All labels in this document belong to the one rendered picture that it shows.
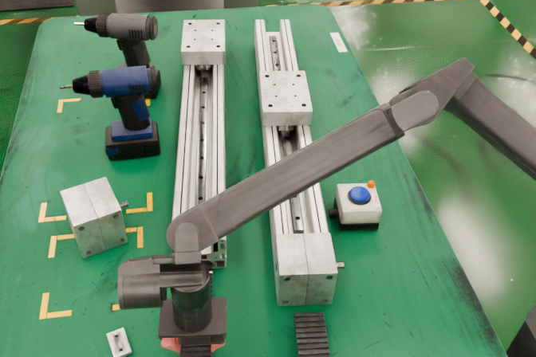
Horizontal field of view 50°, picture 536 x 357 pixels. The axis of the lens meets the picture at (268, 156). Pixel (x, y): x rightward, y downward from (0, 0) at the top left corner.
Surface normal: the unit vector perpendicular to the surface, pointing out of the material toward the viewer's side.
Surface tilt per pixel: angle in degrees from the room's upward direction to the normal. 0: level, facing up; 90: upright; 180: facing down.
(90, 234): 90
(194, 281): 0
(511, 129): 48
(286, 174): 43
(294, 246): 0
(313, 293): 90
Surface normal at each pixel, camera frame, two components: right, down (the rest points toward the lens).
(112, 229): 0.48, 0.60
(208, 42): 0.03, -0.74
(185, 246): 0.10, -0.04
